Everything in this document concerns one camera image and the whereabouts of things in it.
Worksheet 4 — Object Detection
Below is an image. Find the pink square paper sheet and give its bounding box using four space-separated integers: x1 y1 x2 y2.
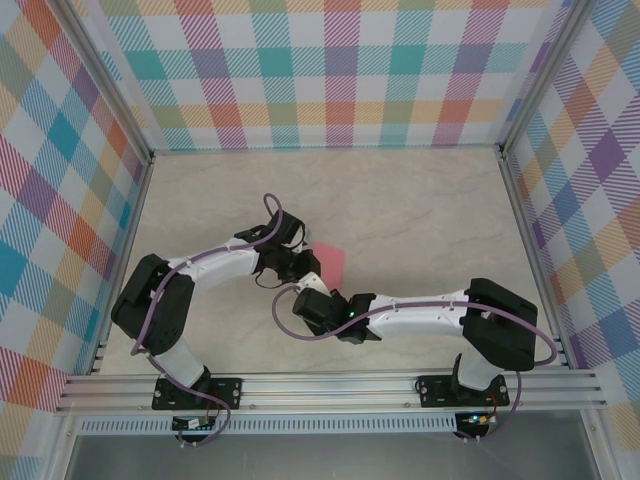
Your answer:
312 242 347 291

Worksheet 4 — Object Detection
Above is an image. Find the grey metal panel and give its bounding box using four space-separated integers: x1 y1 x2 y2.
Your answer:
64 432 601 480

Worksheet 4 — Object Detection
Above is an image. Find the thin black cable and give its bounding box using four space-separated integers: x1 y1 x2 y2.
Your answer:
251 268 282 292

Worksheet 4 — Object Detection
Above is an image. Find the aluminium mounting rail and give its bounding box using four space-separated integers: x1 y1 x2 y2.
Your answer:
54 367 609 414

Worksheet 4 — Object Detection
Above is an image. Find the slotted grey cable duct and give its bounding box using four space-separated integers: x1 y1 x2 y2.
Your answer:
77 418 459 435

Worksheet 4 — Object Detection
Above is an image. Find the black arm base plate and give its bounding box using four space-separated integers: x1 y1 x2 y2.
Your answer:
416 374 511 409
152 377 244 411

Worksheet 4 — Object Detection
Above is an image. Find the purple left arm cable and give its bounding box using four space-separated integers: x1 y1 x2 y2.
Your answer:
130 192 286 447

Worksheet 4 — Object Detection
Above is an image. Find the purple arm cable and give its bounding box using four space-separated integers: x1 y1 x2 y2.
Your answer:
130 192 286 447
272 284 559 444

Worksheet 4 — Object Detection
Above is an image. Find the aluminium side rail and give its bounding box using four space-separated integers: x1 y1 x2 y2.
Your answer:
498 147 574 371
87 152 156 376

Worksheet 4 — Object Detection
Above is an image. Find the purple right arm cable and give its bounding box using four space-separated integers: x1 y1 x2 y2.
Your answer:
272 284 559 444

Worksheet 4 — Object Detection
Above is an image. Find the aluminium frame post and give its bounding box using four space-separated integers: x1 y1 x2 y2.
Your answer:
497 0 589 159
54 0 156 164

